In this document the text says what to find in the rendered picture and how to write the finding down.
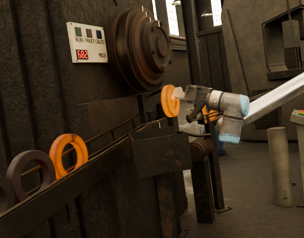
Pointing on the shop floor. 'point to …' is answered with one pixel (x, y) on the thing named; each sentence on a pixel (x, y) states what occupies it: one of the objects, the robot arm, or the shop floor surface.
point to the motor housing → (202, 180)
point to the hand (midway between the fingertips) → (170, 97)
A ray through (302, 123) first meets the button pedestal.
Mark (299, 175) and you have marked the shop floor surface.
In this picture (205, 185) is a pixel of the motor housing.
